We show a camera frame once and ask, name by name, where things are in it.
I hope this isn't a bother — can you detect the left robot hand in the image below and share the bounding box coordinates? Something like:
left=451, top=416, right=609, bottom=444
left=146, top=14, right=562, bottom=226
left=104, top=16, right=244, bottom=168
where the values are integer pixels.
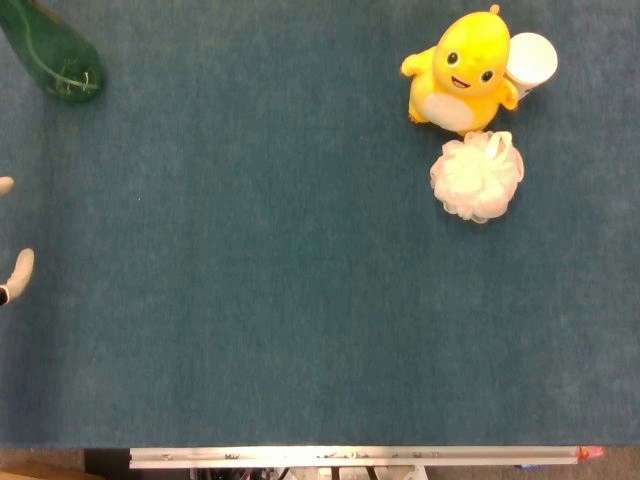
left=0, top=175, right=36, bottom=307

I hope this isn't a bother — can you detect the cardboard box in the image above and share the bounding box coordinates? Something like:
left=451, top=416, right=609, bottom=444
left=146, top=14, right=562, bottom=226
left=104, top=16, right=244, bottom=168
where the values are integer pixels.
left=0, top=460, right=101, bottom=480

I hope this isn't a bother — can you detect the green glass bottle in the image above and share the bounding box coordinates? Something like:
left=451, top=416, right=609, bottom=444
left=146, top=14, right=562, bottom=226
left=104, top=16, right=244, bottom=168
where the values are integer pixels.
left=0, top=0, right=105, bottom=106

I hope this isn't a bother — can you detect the blue felt table mat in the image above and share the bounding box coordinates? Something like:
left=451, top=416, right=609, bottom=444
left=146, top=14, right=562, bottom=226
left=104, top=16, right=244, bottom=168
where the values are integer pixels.
left=0, top=0, right=640, bottom=449

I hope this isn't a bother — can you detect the pink mesh bath sponge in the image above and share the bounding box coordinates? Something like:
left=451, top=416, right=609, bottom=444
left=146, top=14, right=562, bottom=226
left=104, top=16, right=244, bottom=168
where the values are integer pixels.
left=429, top=130, right=526, bottom=224

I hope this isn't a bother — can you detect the yellow duck plush toy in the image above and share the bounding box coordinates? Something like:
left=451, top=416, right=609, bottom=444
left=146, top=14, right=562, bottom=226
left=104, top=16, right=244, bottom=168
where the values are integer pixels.
left=400, top=4, right=520, bottom=135

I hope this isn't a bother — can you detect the white paper cup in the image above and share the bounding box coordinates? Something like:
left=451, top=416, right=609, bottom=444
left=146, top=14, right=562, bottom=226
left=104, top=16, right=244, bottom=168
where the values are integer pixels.
left=503, top=32, right=559, bottom=101

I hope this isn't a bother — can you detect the aluminium profile rail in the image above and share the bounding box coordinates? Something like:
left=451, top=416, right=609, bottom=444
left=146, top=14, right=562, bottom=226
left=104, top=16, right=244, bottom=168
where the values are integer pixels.
left=128, top=444, right=605, bottom=470

